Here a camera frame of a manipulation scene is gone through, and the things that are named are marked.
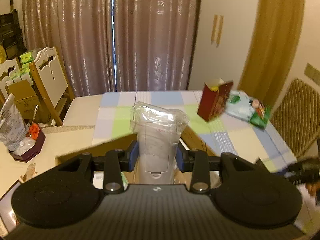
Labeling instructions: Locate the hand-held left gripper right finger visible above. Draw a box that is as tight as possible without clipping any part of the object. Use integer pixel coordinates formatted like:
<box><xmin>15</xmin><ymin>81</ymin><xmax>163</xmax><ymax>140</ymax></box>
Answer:
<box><xmin>175</xmin><ymin>145</ymin><xmax>262</xmax><ymax>194</ymax></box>

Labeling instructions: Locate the checked tablecloth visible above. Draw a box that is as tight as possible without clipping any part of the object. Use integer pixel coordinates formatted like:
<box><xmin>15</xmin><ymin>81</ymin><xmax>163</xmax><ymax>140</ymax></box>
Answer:
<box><xmin>92</xmin><ymin>90</ymin><xmax>298</xmax><ymax>175</ymax></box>

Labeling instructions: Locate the dark red tray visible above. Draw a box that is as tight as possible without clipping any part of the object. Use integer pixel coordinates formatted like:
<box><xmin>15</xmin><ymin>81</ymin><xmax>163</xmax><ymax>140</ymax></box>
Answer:
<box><xmin>9</xmin><ymin>127</ymin><xmax>47</xmax><ymax>162</ymax></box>

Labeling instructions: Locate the green tissue pack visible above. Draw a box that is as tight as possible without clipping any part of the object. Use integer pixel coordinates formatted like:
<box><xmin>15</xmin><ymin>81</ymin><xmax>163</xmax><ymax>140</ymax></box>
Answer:
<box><xmin>20</xmin><ymin>51</ymin><xmax>38</xmax><ymax>64</ymax></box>
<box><xmin>9</xmin><ymin>66</ymin><xmax>33</xmax><ymax>85</ymax></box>

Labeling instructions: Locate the clear plastic bag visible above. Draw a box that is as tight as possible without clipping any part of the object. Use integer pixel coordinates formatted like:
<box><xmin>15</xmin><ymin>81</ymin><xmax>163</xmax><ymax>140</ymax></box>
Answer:
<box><xmin>129</xmin><ymin>101</ymin><xmax>190</xmax><ymax>150</ymax></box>

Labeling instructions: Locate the stack of black stools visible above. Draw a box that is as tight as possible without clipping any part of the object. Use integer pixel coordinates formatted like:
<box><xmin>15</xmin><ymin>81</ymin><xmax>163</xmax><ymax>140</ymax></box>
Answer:
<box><xmin>0</xmin><ymin>0</ymin><xmax>27</xmax><ymax>59</ymax></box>

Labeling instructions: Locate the orange small object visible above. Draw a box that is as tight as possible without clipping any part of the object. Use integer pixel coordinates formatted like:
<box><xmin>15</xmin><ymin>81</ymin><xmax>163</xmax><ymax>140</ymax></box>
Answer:
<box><xmin>29</xmin><ymin>124</ymin><xmax>40</xmax><ymax>139</ymax></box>

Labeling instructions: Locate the wicker chair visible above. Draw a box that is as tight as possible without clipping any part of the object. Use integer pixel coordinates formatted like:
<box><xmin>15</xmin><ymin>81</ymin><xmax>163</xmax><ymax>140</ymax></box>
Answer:
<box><xmin>270</xmin><ymin>79</ymin><xmax>320</xmax><ymax>160</ymax></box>

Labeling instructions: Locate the red gift box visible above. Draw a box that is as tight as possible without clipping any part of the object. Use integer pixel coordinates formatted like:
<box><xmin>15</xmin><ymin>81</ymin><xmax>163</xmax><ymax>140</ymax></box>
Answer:
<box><xmin>197</xmin><ymin>78</ymin><xmax>234</xmax><ymax>122</ymax></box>

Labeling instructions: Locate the brown cardboard box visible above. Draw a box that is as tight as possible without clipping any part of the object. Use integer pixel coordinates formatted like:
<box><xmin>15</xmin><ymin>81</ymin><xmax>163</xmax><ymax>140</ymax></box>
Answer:
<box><xmin>55</xmin><ymin>127</ymin><xmax>218</xmax><ymax>188</ymax></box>

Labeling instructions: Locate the green printed bag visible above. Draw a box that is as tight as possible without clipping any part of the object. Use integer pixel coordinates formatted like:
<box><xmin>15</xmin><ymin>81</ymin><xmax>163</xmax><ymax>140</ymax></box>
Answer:
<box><xmin>225</xmin><ymin>90</ymin><xmax>272</xmax><ymax>130</ymax></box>

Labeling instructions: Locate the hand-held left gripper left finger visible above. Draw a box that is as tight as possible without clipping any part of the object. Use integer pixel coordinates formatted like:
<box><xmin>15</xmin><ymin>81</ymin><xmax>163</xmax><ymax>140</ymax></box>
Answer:
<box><xmin>58</xmin><ymin>140</ymin><xmax>138</xmax><ymax>194</ymax></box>

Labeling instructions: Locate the white carved chair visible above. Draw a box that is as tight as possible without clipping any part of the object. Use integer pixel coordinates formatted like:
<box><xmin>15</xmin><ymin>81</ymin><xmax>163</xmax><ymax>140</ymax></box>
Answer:
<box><xmin>0</xmin><ymin>57</ymin><xmax>22</xmax><ymax>100</ymax></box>
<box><xmin>29</xmin><ymin>46</ymin><xmax>75</xmax><ymax>127</ymax></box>

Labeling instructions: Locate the wall switch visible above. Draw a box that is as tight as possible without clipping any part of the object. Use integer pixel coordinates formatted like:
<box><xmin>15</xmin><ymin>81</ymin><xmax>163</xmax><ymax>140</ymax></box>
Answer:
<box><xmin>304</xmin><ymin>63</ymin><xmax>320</xmax><ymax>85</ymax></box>

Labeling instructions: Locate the brown shiny curtain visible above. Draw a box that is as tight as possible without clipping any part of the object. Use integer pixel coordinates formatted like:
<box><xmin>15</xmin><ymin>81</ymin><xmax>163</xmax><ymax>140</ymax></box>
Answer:
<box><xmin>22</xmin><ymin>0</ymin><xmax>203</xmax><ymax>98</ymax></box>

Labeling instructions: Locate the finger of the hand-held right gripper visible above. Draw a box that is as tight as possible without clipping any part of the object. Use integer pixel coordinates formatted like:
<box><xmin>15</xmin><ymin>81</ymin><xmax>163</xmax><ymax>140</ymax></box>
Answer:
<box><xmin>256</xmin><ymin>157</ymin><xmax>299</xmax><ymax>181</ymax></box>

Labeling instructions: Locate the wooden door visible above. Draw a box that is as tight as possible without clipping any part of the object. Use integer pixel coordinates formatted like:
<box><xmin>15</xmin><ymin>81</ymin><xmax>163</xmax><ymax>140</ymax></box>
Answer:
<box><xmin>237</xmin><ymin>0</ymin><xmax>307</xmax><ymax>105</ymax></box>

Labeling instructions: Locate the beige desktop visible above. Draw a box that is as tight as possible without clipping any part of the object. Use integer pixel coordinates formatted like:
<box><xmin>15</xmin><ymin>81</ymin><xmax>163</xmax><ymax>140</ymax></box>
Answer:
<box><xmin>0</xmin><ymin>95</ymin><xmax>104</xmax><ymax>205</ymax></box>

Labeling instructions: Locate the metal spoon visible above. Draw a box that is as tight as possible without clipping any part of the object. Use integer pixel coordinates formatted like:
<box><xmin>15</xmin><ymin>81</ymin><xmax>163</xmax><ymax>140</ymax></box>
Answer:
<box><xmin>31</xmin><ymin>105</ymin><xmax>39</xmax><ymax>126</ymax></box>

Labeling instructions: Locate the small cardboard carton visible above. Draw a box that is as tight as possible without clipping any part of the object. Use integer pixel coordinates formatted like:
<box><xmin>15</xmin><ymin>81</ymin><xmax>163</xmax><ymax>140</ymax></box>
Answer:
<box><xmin>6</xmin><ymin>80</ymin><xmax>40</xmax><ymax>124</ymax></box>

